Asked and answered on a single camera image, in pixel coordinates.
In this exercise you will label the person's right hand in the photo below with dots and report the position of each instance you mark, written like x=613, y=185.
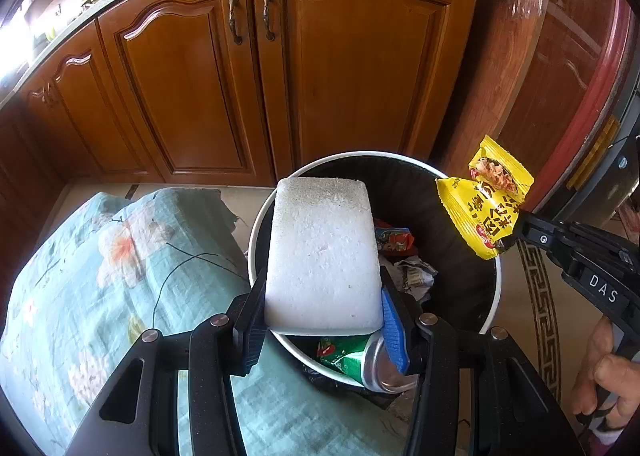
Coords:
x=605, y=381

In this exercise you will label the white foam block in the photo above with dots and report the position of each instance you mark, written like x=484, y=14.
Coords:
x=320, y=256

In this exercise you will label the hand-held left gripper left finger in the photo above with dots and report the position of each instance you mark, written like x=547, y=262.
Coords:
x=250, y=346

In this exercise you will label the yellow snack packet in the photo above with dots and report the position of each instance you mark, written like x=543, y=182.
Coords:
x=480, y=211

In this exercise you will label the red snack packet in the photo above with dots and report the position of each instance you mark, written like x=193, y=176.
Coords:
x=395, y=238

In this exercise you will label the teal floral blanket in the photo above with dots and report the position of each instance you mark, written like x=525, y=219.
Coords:
x=75, y=286

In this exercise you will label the white wrapper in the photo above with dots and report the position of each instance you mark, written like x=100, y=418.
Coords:
x=412, y=276

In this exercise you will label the black white-rimmed trash bin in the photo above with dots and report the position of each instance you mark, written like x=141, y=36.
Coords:
x=460, y=286

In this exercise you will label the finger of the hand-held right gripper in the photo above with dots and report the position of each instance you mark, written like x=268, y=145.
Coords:
x=535, y=233

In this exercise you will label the crushed green can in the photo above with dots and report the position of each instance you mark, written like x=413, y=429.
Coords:
x=370, y=366

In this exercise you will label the wooden kitchen base cabinet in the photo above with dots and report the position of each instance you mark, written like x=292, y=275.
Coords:
x=350, y=86

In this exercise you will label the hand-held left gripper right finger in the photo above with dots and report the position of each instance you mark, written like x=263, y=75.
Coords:
x=395, y=331

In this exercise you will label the red wooden cabinet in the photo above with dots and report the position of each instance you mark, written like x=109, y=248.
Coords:
x=550, y=61

